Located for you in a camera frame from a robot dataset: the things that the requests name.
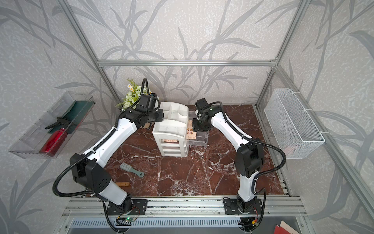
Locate small wooden block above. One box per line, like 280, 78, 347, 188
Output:
116, 182, 131, 187

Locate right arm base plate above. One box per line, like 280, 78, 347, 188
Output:
223, 197, 264, 215

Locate red paper at bottom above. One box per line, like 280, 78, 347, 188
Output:
274, 220, 300, 234

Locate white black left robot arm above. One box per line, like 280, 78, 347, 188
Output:
70, 108, 164, 206

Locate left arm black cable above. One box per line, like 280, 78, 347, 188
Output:
52, 77, 151, 198

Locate aluminium frame rail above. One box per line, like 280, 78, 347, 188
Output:
97, 60, 276, 67

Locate red brush in tray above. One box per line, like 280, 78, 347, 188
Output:
39, 128, 68, 157

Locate green white artificial flowers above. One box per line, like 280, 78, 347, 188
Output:
116, 79, 152, 110

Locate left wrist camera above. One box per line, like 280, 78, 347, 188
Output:
136, 94, 158, 113

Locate clear wall-mounted tray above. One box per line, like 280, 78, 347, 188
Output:
9, 91, 95, 159

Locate green hair brush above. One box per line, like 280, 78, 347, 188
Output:
120, 163, 145, 178

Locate black clamp in tray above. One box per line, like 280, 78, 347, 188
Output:
45, 117, 77, 134

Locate clear top drawer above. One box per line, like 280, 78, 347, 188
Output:
188, 111, 208, 148

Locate beige postcard red characters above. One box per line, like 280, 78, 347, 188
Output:
186, 120, 197, 140

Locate white wire mesh basket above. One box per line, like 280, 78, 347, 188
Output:
265, 88, 325, 160

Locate green card in tray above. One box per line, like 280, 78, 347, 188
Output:
62, 101, 94, 126

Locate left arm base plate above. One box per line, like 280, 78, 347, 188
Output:
106, 199, 148, 215

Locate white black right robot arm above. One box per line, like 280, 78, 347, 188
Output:
192, 98, 264, 206

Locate white plastic drawer organizer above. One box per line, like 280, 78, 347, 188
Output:
153, 101, 189, 158

